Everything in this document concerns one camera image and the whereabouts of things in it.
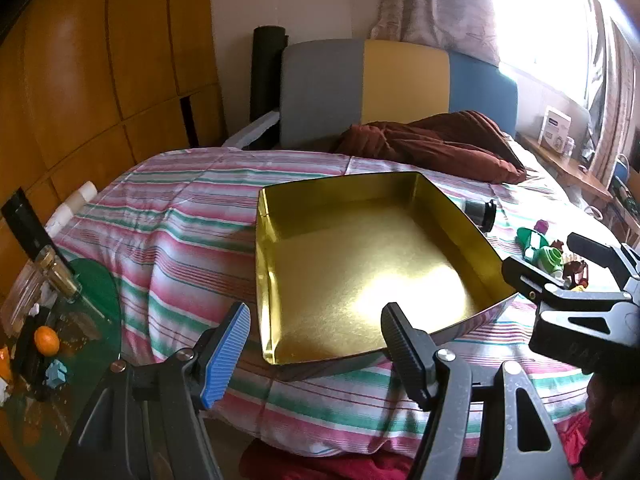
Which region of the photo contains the black silver cylinder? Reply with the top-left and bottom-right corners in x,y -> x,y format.
462,198 -> 497,233

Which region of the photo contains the black rolled mat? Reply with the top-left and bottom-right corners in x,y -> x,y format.
250,26 -> 290,123

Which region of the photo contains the white plastic tube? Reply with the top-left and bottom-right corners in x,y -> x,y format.
44,181 -> 98,236

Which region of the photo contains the brown pillow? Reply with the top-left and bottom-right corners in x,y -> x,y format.
334,110 -> 528,184

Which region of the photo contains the clear plastic container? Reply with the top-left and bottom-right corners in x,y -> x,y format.
0,260 -> 51,336

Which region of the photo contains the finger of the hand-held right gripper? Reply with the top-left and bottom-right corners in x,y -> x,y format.
501,255 -> 634,312
566,231 -> 640,292

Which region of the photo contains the pale patterned curtain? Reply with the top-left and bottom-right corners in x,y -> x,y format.
367,0 -> 501,63

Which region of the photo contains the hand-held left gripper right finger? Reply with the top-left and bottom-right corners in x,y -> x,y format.
381,302 -> 573,480

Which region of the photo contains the white carton box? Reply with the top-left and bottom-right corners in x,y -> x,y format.
539,106 -> 572,148

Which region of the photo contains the white bed rail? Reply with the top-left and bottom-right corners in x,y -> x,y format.
227,111 -> 281,151

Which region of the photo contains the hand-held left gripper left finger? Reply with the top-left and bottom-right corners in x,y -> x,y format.
55,301 -> 252,480

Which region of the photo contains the green glass side table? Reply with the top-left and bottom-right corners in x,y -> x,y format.
0,257 -> 123,480

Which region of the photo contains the black capped glass bottle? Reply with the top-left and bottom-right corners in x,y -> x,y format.
0,187 -> 83,303

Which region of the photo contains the wooden window shelf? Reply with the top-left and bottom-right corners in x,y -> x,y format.
517,132 -> 613,206

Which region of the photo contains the gold tin tray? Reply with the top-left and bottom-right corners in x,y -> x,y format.
254,171 -> 518,366

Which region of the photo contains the grey yellow blue headboard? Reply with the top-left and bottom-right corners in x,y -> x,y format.
279,38 -> 519,151

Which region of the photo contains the light blue toy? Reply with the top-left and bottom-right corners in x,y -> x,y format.
44,360 -> 68,388

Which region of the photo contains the orange fruit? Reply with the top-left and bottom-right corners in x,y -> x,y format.
34,326 -> 61,357

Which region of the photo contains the striped blanket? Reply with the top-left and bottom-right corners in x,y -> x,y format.
50,146 -> 640,461

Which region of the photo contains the black object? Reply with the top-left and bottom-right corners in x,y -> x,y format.
15,310 -> 56,401

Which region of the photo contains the wooden wardrobe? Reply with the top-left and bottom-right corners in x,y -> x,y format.
0,0 -> 226,311

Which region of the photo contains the light green round toy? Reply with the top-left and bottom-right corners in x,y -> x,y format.
539,245 -> 566,277

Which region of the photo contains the green plastic spool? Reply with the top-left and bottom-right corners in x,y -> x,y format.
516,226 -> 550,261

